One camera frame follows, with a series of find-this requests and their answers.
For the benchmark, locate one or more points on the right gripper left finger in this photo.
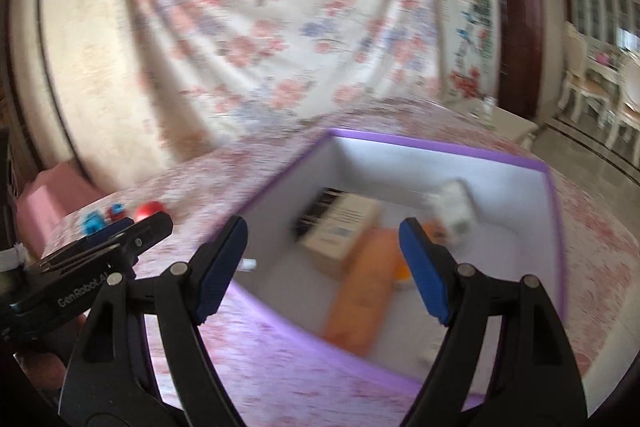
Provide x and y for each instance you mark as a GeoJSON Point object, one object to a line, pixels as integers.
{"type": "Point", "coordinates": [110, 380]}

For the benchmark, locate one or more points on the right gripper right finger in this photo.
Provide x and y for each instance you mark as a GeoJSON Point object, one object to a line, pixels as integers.
{"type": "Point", "coordinates": [535, 379]}

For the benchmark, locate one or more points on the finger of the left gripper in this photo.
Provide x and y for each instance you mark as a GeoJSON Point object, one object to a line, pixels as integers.
{"type": "Point", "coordinates": [111, 229]}
{"type": "Point", "coordinates": [120, 239]}

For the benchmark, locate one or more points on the red blue toy car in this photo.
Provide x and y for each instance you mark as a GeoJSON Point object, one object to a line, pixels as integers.
{"type": "Point", "coordinates": [116, 212]}

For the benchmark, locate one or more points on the red heart squeeze toy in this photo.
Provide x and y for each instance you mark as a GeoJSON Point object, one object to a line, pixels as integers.
{"type": "Point", "coordinates": [148, 209]}

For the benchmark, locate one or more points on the orange tissue pack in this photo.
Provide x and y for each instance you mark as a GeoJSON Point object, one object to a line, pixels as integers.
{"type": "Point", "coordinates": [430, 264]}

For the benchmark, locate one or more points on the white medicine box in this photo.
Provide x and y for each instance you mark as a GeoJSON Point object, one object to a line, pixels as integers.
{"type": "Point", "coordinates": [453, 208]}

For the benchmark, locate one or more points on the black applicator box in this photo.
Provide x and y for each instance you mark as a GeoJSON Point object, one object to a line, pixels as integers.
{"type": "Point", "coordinates": [314, 211]}

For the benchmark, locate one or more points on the pink foam roll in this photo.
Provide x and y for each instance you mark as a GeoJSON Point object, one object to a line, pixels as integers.
{"type": "Point", "coordinates": [360, 306]}

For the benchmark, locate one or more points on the beige cardboard box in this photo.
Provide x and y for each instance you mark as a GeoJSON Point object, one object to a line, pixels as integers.
{"type": "Point", "coordinates": [333, 241]}

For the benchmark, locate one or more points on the white blue cream box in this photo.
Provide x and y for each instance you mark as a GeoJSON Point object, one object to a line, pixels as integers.
{"type": "Point", "coordinates": [247, 265]}

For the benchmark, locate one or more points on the left hand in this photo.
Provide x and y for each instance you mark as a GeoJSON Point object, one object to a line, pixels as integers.
{"type": "Point", "coordinates": [45, 365]}

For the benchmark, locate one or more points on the pink covered stool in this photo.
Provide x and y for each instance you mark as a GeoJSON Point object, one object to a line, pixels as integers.
{"type": "Point", "coordinates": [46, 201]}

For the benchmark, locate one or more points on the purple storage box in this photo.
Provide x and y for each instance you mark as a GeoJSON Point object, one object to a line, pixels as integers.
{"type": "Point", "coordinates": [516, 231]}

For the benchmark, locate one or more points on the pink lace tablecloth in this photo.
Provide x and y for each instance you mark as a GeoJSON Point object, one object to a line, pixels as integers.
{"type": "Point", "coordinates": [276, 382]}

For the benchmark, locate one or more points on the floral bed sheet backdrop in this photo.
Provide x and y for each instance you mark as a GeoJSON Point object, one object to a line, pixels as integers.
{"type": "Point", "coordinates": [220, 69]}

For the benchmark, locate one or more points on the white side table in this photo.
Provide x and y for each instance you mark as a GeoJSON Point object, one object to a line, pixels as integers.
{"type": "Point", "coordinates": [511, 127]}

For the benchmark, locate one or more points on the white dining table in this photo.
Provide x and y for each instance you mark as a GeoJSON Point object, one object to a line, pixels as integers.
{"type": "Point", "coordinates": [605, 66]}

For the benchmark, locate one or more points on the white dining chair far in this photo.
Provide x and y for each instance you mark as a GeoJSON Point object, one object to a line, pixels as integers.
{"type": "Point", "coordinates": [576, 80]}

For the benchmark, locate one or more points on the white glass cabinet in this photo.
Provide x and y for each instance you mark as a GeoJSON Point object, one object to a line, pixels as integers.
{"type": "Point", "coordinates": [606, 24]}

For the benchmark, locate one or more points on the flower bird scroll painting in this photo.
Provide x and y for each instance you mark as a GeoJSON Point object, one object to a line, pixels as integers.
{"type": "Point", "coordinates": [469, 32]}

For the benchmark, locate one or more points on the dark wooden door frame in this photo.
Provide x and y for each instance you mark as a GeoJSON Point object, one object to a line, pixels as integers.
{"type": "Point", "coordinates": [522, 34]}

